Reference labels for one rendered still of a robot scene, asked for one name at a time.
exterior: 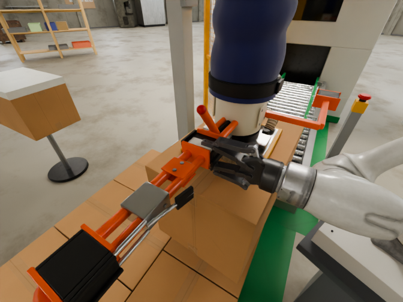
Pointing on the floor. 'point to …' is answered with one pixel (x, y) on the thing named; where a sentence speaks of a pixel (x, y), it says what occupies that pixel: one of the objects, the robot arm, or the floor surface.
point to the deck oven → (150, 12)
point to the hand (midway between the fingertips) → (201, 150)
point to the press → (124, 20)
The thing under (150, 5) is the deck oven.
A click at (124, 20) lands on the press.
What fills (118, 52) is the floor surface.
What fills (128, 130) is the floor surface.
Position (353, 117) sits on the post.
